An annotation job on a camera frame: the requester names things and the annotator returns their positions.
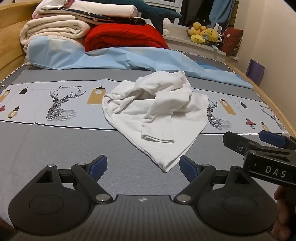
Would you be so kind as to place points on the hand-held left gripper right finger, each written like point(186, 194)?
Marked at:
point(187, 168)

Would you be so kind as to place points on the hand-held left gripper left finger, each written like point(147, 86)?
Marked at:
point(100, 167)

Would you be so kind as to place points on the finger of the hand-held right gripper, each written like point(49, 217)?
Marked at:
point(233, 141)
point(271, 138)

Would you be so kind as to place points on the white shirt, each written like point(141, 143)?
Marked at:
point(157, 111)

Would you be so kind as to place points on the person's right hand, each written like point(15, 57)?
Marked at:
point(286, 208)

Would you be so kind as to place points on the purple bag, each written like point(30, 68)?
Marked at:
point(255, 71)

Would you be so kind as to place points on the maroon pillow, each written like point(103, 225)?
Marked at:
point(232, 40)

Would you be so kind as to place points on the yellow duck plush toy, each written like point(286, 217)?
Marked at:
point(197, 32)
point(211, 34)

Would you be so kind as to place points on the light blue sheet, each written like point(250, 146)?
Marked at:
point(115, 58)

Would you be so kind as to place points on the white window ledge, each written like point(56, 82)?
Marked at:
point(182, 42)

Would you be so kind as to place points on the small white plush toy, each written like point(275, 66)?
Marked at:
point(166, 30)

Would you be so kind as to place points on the blue hanging cloth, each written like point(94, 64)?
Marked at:
point(219, 11)

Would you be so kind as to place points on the red quilt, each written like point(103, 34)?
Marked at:
point(124, 37)

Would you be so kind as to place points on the cream folded blanket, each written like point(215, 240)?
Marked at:
point(53, 29)

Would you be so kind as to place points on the dark teal shark plush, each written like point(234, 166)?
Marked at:
point(157, 14)

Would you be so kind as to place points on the white quilt with navy trim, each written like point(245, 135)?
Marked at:
point(104, 9)

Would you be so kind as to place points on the pink cloth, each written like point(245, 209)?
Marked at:
point(70, 2)

